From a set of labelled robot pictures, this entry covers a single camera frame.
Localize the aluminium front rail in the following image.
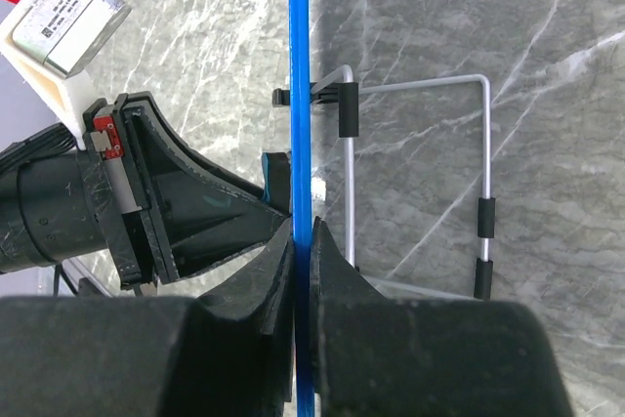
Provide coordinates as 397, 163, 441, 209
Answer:
53, 258, 112, 298

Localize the black whiteboard stand foot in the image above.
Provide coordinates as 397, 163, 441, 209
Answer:
271, 88, 291, 107

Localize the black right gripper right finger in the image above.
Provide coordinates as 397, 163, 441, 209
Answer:
310, 220, 573, 416

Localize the silver wire whiteboard stand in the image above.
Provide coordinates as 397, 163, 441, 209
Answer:
312, 63, 496, 302

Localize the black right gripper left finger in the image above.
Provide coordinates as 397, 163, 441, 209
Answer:
1, 223, 294, 416

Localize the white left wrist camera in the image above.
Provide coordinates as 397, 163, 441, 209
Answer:
1, 0, 131, 150

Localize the blue framed whiteboard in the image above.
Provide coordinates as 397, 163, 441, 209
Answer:
288, 0, 315, 416

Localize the blue black whiteboard eraser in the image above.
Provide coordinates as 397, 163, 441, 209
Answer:
262, 152, 291, 213

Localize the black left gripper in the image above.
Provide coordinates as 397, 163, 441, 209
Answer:
1, 92, 289, 288

